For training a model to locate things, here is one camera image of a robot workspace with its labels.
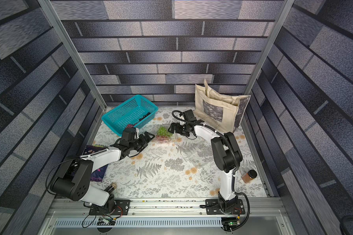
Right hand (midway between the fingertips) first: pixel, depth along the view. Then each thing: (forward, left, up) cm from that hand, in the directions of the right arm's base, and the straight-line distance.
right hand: (173, 130), depth 96 cm
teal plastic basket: (+23, +32, -7) cm, 40 cm away
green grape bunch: (0, +8, -2) cm, 8 cm away
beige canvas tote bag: (+8, -32, +10) cm, 34 cm away
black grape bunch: (+15, +21, -2) cm, 27 cm away
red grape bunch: (-5, +7, -3) cm, 9 cm away
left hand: (-8, +13, +2) cm, 15 cm away
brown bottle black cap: (-30, -42, -1) cm, 51 cm away
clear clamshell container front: (-1, 0, -8) cm, 8 cm away
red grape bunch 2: (+6, +33, -3) cm, 33 cm away
